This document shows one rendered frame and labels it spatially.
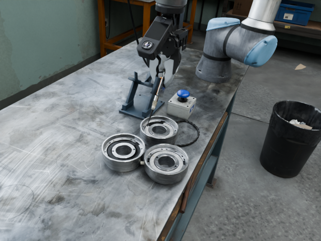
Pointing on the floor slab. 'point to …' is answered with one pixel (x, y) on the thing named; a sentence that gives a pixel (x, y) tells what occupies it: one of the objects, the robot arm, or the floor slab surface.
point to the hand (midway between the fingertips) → (160, 83)
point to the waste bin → (290, 138)
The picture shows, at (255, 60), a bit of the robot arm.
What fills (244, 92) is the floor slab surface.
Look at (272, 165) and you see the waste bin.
